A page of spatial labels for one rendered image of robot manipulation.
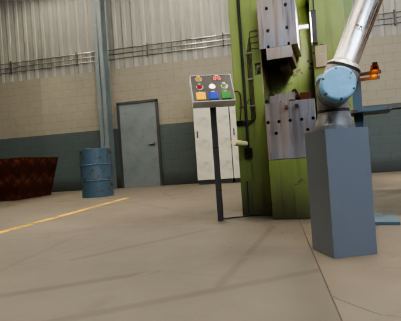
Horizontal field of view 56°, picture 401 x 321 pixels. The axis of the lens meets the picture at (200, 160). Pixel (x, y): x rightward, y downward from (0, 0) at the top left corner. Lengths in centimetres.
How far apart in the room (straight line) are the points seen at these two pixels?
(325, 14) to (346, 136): 168
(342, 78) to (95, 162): 577
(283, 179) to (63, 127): 810
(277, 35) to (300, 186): 121
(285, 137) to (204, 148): 555
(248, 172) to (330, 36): 128
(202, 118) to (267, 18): 546
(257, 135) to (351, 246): 160
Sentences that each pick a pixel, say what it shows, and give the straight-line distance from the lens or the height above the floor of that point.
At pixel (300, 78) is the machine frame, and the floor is 118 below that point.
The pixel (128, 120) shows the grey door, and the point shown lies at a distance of 968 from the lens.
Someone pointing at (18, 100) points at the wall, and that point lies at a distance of 1127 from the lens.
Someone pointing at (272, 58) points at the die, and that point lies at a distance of 319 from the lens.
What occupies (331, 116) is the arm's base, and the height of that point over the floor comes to 66.
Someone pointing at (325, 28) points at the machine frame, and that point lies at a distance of 336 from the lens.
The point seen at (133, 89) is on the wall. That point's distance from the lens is 977.
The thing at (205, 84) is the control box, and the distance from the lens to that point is 310.
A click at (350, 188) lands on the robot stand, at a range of 190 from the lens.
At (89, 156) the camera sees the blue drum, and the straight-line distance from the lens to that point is 708.
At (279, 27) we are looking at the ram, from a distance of 325.
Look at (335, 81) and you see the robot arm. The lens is 175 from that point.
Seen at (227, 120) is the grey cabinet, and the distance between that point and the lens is 843.
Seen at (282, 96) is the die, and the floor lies 97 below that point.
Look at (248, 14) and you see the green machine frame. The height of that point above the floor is 171.
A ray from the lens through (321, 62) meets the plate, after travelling 327.
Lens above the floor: 48
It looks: level
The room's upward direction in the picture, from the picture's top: 4 degrees counter-clockwise
